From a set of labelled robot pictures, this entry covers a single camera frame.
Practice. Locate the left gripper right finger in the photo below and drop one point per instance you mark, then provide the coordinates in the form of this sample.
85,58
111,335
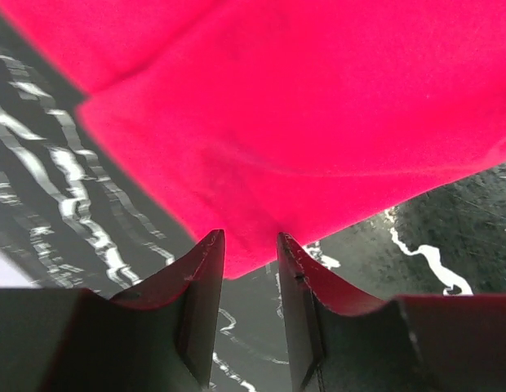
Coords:
340,338

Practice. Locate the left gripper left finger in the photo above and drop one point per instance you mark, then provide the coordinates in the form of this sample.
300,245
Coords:
155,336

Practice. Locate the pink t shirt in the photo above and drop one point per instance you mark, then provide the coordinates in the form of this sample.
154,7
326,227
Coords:
262,117

